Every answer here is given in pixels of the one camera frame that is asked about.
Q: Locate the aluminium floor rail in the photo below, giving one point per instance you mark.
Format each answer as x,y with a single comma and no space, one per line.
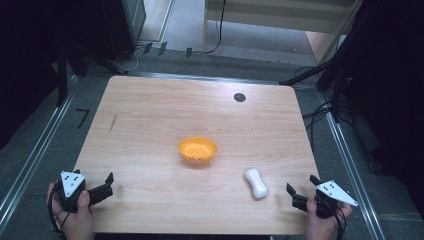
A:
213,78
353,173
30,163

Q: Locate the person's left hand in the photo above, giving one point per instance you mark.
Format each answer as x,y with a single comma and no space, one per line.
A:
78,221

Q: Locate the black cabinet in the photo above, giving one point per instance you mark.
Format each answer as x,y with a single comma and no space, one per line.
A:
123,26

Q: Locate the black metal stand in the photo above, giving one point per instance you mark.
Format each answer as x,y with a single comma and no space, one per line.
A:
62,76
336,86

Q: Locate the black tape strip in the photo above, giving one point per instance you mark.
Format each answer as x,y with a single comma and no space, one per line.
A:
162,48
147,48

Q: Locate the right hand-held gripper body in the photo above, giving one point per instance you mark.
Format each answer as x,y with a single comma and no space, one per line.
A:
328,196

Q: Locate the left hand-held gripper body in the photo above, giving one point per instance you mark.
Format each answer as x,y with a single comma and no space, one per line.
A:
71,191

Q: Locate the orange perforated bowl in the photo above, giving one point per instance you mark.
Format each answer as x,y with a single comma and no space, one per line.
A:
197,150

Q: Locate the grey round table grommet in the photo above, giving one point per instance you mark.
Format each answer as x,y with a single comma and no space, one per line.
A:
239,97

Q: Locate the white shelf unit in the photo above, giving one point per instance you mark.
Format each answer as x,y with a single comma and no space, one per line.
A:
266,16

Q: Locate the white peanut-shaped soap bar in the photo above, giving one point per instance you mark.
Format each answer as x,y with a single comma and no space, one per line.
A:
256,185

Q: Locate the person's right hand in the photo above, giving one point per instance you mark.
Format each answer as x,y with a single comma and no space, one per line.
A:
321,225

